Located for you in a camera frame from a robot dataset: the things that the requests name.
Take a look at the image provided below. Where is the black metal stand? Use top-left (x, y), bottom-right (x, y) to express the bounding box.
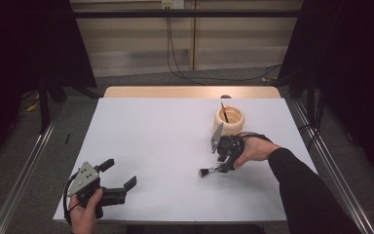
top-left (306, 69), bottom-right (317, 129)
top-left (38, 72), bottom-right (102, 134)

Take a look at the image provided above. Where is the aluminium floor rail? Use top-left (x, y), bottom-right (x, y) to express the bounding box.
top-left (0, 105), bottom-right (64, 234)
top-left (291, 99), bottom-right (374, 234)

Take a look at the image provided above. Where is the hand-held gripper cable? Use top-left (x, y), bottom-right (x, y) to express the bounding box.
top-left (62, 173), bottom-right (80, 226)
top-left (236, 131), bottom-right (274, 144)

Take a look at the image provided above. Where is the black wall cable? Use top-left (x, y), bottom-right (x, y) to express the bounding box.
top-left (168, 17), bottom-right (283, 83)
top-left (166, 17), bottom-right (208, 86)

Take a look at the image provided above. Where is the person's left hand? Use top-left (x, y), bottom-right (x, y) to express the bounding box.
top-left (68, 189), bottom-right (105, 234)

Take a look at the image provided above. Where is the black-handled makeup brush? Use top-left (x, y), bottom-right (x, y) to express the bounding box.
top-left (199, 164), bottom-right (228, 178)

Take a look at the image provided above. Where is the person's right hand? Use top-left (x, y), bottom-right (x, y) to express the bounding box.
top-left (233, 137), bottom-right (282, 169)

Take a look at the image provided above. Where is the right hand-held gripper cable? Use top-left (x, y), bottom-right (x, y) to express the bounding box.
top-left (236, 131), bottom-right (274, 144)

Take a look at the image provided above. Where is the white wall socket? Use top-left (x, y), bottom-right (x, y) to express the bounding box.
top-left (161, 0), bottom-right (185, 10)

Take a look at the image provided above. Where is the black floor cable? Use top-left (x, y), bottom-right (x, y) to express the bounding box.
top-left (299, 96), bottom-right (324, 151)

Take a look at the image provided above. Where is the left hand-held gripper cable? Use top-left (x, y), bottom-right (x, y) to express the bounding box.
top-left (62, 173), bottom-right (80, 226)

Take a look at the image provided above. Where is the dark curtain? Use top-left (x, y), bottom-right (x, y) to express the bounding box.
top-left (0, 0), bottom-right (97, 175)
top-left (276, 0), bottom-right (374, 188)

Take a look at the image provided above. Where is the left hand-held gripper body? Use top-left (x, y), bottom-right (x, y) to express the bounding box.
top-left (66, 161), bottom-right (127, 219)

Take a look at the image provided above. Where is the black horizontal bar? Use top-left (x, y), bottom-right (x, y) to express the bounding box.
top-left (72, 9), bottom-right (301, 19)

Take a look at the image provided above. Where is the white table sheet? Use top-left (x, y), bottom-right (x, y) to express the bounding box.
top-left (52, 97), bottom-right (319, 225)

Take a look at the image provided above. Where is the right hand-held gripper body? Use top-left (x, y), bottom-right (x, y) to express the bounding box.
top-left (210, 122), bottom-right (245, 157)

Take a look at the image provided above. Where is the beige ribbed holder cup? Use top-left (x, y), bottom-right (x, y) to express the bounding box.
top-left (212, 104), bottom-right (245, 138)

